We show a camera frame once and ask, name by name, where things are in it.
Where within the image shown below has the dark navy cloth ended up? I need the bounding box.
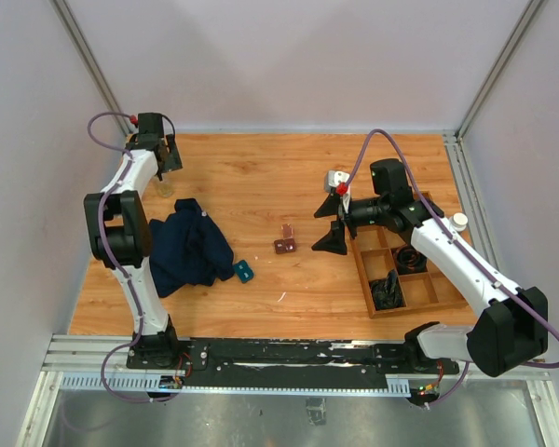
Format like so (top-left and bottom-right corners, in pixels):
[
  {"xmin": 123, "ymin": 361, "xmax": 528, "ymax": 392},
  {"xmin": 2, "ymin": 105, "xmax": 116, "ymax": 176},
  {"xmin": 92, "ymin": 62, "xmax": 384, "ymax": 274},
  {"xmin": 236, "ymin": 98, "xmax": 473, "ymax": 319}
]
[{"xmin": 149, "ymin": 198, "xmax": 234, "ymax": 298}]

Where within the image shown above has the red pill organizer box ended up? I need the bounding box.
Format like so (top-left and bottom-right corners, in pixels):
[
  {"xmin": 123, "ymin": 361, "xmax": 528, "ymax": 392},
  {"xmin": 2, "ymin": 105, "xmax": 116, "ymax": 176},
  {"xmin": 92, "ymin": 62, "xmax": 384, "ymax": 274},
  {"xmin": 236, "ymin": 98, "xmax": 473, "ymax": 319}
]
[{"xmin": 273, "ymin": 223, "xmax": 297, "ymax": 255}]

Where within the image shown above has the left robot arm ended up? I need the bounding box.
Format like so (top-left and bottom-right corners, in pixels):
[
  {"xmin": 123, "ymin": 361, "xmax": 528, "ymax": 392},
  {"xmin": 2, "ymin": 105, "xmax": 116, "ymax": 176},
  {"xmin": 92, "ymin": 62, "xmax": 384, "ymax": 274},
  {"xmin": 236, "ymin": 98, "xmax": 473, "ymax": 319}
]
[{"xmin": 83, "ymin": 112, "xmax": 182, "ymax": 370}]

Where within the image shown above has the white pill bottle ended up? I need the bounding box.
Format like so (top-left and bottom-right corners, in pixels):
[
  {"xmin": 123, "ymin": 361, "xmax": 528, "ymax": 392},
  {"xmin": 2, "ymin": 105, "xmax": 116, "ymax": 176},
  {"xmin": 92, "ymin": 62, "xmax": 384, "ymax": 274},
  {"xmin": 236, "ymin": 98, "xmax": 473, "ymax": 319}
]
[{"xmin": 449, "ymin": 212, "xmax": 469, "ymax": 233}]

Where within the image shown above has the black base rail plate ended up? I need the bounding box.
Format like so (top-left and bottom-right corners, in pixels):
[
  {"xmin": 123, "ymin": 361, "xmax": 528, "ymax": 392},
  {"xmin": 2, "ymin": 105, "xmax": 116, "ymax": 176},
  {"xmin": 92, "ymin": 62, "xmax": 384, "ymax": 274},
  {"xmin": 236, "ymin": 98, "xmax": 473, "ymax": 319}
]
[{"xmin": 127, "ymin": 338, "xmax": 459, "ymax": 393}]

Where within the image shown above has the wooden compartment tray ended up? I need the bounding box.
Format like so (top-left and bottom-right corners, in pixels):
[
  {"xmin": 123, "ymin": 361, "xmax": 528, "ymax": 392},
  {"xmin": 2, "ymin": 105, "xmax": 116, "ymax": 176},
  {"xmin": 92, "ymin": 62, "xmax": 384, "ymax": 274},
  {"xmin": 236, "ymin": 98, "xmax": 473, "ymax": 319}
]
[{"xmin": 351, "ymin": 190, "xmax": 470, "ymax": 320}]

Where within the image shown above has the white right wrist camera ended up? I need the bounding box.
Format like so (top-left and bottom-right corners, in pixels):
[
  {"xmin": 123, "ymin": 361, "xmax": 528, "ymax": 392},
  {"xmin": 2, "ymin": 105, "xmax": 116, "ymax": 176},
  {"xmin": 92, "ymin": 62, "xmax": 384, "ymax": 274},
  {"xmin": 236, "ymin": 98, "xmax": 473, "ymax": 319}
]
[{"xmin": 324, "ymin": 170, "xmax": 351, "ymax": 211}]

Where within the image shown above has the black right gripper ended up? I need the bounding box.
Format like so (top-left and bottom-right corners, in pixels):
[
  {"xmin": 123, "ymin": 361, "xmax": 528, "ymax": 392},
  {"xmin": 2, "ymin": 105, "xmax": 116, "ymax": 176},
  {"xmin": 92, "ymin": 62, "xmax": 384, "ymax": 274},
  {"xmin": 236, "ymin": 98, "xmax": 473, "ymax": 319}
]
[{"xmin": 312, "ymin": 194, "xmax": 389, "ymax": 254}]

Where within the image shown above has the clear pill bottle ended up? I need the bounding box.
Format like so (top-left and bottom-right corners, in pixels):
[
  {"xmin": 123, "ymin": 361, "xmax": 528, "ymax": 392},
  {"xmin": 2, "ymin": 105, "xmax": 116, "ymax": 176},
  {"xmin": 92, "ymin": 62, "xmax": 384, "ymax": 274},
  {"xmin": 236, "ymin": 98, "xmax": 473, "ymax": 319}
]
[{"xmin": 153, "ymin": 173, "xmax": 174, "ymax": 198}]

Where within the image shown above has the teal pill organizer box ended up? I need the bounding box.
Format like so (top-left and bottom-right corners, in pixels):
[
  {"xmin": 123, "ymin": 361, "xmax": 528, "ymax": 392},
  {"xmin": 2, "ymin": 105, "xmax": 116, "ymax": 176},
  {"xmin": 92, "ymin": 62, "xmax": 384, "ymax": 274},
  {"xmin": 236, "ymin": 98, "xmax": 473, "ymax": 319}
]
[{"xmin": 233, "ymin": 260, "xmax": 254, "ymax": 283}]

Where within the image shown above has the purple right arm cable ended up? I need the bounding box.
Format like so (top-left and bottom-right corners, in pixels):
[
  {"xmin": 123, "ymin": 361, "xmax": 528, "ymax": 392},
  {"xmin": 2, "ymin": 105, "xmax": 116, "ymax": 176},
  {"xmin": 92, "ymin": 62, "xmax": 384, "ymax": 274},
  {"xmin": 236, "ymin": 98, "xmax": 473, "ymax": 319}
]
[{"xmin": 348, "ymin": 129, "xmax": 559, "ymax": 411}]

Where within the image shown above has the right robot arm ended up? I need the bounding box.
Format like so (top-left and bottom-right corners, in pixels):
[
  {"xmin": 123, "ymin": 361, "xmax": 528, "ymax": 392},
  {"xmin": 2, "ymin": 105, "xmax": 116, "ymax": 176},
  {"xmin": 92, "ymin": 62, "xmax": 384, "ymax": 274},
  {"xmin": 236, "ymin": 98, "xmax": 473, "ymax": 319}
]
[{"xmin": 312, "ymin": 158, "xmax": 548, "ymax": 377}]

